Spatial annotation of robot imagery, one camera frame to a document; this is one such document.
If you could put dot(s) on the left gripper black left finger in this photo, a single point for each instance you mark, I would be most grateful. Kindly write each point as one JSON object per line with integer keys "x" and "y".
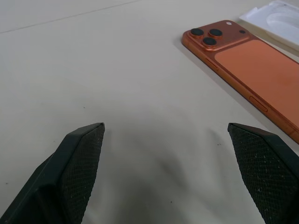
{"x": 70, "y": 177}

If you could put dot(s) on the orange phone box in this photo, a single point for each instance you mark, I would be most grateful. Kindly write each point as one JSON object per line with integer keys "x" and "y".
{"x": 273, "y": 21}

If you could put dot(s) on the orange smartphone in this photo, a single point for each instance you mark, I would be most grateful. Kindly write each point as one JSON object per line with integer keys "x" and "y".
{"x": 254, "y": 67}

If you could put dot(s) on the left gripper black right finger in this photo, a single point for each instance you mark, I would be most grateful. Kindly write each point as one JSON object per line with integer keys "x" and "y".
{"x": 264, "y": 170}

